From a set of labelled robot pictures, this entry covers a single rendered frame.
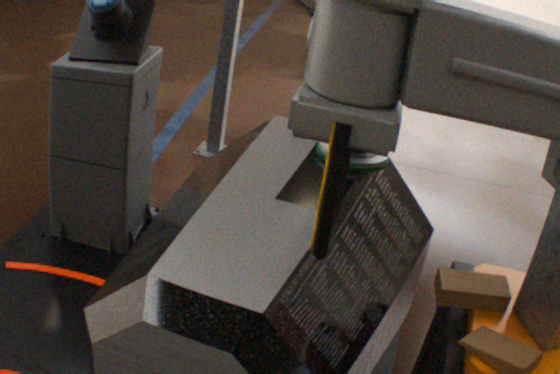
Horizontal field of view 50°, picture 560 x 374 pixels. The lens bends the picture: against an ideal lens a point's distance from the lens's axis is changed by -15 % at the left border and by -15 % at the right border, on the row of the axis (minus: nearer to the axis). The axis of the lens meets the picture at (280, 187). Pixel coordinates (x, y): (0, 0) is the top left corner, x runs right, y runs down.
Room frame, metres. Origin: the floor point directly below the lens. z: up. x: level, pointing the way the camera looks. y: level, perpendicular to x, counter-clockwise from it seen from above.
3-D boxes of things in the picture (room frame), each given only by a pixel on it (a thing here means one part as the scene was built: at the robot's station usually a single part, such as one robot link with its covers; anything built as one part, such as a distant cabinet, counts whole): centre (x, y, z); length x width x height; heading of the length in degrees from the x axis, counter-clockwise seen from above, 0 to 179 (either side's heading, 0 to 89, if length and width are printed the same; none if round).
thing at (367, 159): (1.89, -0.20, 0.89); 0.21 x 0.21 x 0.01
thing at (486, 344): (1.11, -0.56, 0.80); 0.20 x 0.10 x 0.05; 43
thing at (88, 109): (2.61, 0.81, 0.43); 0.50 x 0.50 x 0.85; 86
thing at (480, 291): (1.34, -0.52, 0.81); 0.20 x 0.10 x 0.05; 88
